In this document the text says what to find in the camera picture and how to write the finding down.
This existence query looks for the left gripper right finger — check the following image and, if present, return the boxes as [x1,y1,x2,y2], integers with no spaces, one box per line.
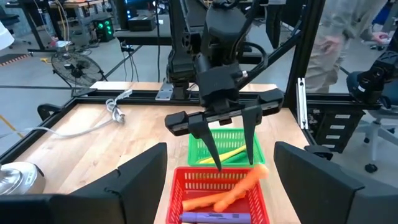
[273,141,398,224]

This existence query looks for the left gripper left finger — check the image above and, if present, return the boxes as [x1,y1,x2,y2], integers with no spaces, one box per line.
[0,142,168,224]

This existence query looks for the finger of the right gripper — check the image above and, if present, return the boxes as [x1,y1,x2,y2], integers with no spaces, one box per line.
[241,105,263,166]
[188,119,223,172]

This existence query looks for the yellow highlighter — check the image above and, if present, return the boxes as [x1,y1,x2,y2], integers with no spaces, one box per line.
[198,144,248,165]

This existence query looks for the orange highlighter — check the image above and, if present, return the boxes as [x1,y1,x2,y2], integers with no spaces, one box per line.
[181,190,247,212]
[213,164,270,213]

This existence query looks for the purple highlighter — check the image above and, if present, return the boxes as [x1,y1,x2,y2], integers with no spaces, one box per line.
[179,211,252,224]

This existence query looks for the green plastic basket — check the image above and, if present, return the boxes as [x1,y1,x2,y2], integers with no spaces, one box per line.
[187,128,266,167]

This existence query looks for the red plastic basket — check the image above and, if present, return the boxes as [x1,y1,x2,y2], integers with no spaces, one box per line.
[165,166,271,224]

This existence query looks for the black labelled drawer unit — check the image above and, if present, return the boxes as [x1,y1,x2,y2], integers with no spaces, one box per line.
[307,107,367,154]

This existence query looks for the silver lamp white shade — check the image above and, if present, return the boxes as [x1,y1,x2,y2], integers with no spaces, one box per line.
[0,21,47,196]

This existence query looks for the blue office chair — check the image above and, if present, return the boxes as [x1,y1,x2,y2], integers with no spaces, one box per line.
[354,88,398,174]

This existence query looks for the black table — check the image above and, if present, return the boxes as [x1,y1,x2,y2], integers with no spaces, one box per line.
[114,27,175,47]

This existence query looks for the black box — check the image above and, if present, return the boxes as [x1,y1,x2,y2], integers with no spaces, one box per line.
[127,14,157,32]

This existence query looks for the black floor fan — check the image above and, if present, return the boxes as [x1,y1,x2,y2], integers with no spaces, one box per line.
[50,50,106,88]

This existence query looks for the black computer green lights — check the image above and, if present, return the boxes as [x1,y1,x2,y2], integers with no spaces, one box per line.
[92,16,116,43]

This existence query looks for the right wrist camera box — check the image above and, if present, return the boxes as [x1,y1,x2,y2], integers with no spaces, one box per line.
[195,63,242,108]

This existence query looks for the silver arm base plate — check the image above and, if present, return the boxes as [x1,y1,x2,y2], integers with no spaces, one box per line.
[154,82,175,101]

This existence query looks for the silver aluminium bracket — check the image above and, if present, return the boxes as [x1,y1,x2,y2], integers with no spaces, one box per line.
[296,77,309,130]

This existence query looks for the white lamp cord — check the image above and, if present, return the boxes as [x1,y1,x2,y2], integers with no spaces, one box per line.
[24,89,134,139]

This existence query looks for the black aluminium table frame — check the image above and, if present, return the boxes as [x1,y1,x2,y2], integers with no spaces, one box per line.
[0,0,385,166]

